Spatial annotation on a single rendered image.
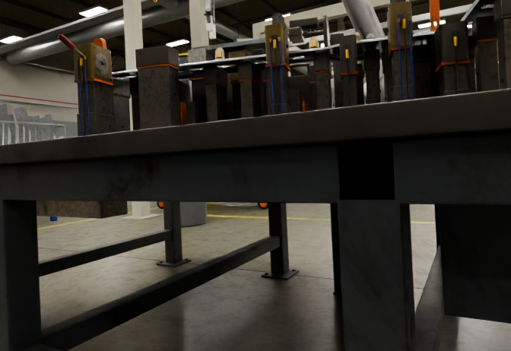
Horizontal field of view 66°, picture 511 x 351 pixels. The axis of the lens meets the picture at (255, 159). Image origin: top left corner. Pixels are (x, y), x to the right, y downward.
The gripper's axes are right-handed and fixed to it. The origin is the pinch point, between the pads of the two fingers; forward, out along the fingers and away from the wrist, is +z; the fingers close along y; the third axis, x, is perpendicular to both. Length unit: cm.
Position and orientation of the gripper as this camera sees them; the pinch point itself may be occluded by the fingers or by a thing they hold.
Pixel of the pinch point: (211, 30)
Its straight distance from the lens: 190.5
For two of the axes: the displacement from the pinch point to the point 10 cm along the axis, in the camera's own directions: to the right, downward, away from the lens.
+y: -0.2, -0.1, -10.0
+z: 0.5, 10.0, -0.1
